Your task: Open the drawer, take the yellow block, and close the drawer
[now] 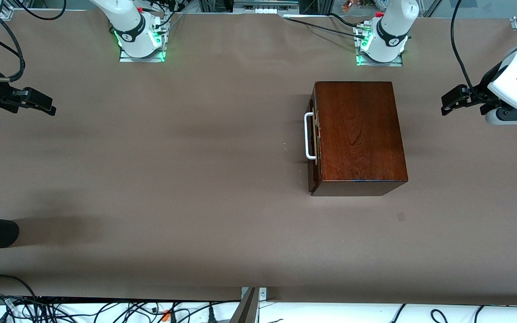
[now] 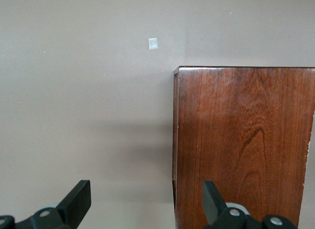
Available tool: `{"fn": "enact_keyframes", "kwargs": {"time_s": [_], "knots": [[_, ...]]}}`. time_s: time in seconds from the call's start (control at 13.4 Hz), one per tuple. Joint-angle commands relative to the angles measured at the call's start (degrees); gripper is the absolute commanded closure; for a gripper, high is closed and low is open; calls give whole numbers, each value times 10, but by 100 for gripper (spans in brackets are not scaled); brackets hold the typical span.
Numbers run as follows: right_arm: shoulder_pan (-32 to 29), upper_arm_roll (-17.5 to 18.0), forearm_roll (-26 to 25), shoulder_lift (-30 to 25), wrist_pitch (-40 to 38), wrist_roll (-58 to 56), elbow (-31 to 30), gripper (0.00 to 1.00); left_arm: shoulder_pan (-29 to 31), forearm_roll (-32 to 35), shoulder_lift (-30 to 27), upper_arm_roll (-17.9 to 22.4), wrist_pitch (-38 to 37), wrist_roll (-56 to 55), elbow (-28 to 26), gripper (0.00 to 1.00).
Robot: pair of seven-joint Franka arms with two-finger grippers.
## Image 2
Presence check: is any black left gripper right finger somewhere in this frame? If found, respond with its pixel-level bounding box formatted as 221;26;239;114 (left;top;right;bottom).
202;180;298;229

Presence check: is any dark wooden cabinet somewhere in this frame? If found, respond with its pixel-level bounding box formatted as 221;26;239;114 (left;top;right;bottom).
172;65;315;229

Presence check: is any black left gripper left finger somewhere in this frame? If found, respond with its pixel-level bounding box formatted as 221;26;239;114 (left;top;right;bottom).
14;180;92;229

